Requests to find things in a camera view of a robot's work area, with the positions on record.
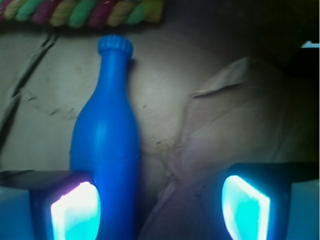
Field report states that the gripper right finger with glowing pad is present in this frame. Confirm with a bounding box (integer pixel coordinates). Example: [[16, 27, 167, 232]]
[[221, 162, 320, 240]]

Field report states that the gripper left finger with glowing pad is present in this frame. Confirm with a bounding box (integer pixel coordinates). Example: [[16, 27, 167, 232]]
[[0, 170, 101, 240]]

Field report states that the brown paper bag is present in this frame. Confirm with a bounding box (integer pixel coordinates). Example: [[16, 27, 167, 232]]
[[0, 0, 320, 240]]

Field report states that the blue plastic bottle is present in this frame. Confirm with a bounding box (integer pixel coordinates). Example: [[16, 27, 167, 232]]
[[70, 35, 140, 240]]

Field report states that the multicolour twisted rope toy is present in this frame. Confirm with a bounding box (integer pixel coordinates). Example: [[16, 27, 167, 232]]
[[0, 0, 165, 29]]

